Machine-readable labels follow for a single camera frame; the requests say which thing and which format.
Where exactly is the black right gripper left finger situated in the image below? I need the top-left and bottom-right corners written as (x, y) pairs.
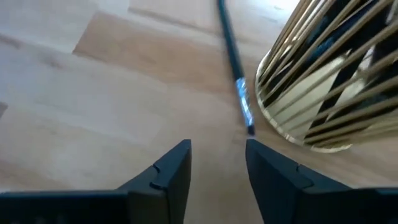
top-left (0, 139), bottom-right (193, 224)

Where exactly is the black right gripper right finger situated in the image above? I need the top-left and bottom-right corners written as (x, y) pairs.
top-left (245, 139), bottom-right (398, 224)

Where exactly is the gold wire brush holder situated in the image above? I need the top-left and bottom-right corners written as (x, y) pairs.
top-left (254, 0), bottom-right (398, 154)

